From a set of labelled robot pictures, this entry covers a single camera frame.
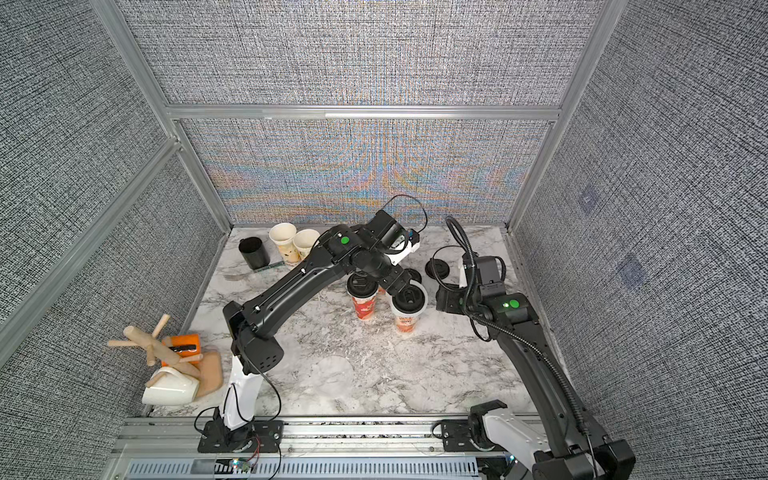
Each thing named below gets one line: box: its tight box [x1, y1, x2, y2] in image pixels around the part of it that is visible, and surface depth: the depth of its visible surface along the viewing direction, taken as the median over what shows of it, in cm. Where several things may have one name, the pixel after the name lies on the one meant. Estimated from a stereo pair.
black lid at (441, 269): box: [425, 258, 450, 280], surface depth 108 cm
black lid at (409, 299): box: [392, 284, 425, 314], surface depth 79 cm
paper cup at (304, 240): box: [293, 228, 321, 260], surface depth 99 cm
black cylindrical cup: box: [238, 236, 270, 269], surface depth 106 cm
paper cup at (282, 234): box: [269, 222, 300, 265], surface depth 100 cm
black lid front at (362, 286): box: [347, 273, 379, 298], surface depth 83 cm
